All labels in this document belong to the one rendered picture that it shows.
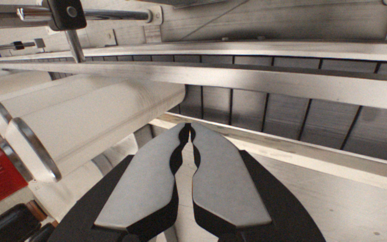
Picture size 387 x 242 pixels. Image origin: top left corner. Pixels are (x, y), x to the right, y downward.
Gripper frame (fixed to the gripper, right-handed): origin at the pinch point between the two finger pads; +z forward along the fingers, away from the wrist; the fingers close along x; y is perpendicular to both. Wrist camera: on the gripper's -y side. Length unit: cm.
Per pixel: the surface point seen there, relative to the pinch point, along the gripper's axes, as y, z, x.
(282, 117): 2.1, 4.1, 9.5
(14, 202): 474, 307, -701
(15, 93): -1.4, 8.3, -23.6
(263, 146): 3.8, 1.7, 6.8
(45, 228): 57, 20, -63
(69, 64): -4.2, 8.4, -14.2
